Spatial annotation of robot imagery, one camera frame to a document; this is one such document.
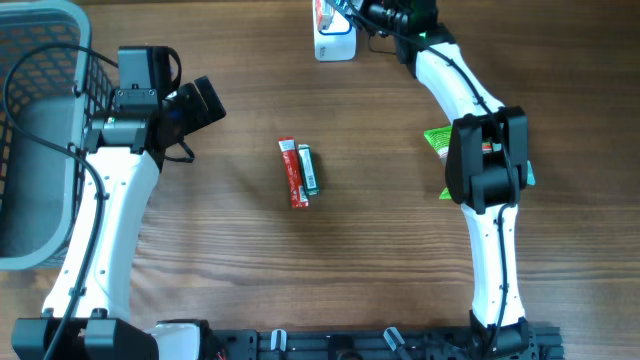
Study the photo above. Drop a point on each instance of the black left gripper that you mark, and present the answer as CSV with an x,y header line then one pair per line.
x,y
188,94

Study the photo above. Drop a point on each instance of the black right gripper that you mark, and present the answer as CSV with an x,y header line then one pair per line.
x,y
360,11

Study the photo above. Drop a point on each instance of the small red candy pack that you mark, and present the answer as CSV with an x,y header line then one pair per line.
x,y
324,14

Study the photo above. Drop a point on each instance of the green snack bag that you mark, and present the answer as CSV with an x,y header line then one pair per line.
x,y
439,140

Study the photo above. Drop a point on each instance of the green stick pack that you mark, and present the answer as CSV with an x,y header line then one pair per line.
x,y
308,169

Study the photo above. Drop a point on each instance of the red stick pack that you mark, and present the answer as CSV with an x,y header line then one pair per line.
x,y
292,166

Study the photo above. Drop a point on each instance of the teal white tissue pack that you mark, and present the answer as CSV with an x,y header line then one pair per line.
x,y
531,181

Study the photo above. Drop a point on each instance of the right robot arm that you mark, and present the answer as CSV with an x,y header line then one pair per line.
x,y
486,167

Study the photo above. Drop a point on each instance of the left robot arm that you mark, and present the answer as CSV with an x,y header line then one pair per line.
x,y
86,314

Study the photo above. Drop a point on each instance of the white barcode scanner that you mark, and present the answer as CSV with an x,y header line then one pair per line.
x,y
338,43

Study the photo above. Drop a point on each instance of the grey plastic shopping basket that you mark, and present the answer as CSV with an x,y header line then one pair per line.
x,y
53,93

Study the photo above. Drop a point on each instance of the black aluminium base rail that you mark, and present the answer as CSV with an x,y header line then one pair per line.
x,y
350,345

